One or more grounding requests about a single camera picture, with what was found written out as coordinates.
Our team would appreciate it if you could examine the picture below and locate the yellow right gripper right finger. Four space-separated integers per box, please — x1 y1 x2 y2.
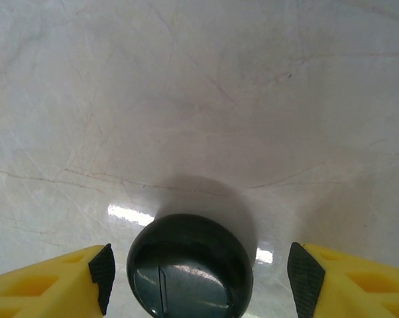
287 241 399 318

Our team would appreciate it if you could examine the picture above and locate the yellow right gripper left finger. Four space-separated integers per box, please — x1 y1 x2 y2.
0 243 116 318

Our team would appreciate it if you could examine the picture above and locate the black earbud charging case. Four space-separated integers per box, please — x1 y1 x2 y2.
125 213 255 317

